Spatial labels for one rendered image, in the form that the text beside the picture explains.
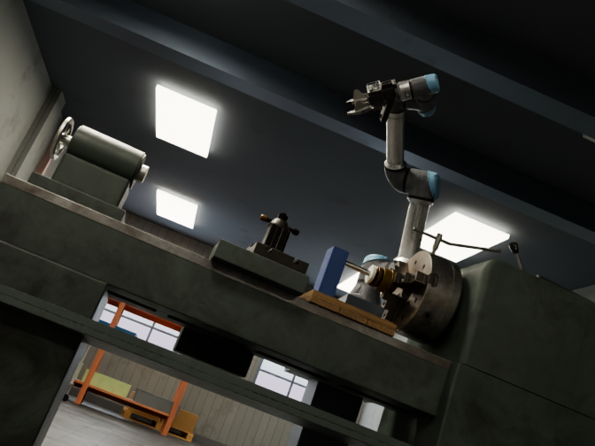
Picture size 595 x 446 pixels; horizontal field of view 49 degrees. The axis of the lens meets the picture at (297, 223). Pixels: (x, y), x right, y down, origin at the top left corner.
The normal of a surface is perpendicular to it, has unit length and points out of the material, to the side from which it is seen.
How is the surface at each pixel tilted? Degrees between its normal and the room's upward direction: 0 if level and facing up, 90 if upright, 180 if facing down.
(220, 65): 90
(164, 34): 90
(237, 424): 90
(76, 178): 90
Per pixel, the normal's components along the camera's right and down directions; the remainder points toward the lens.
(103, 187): 0.28, -0.22
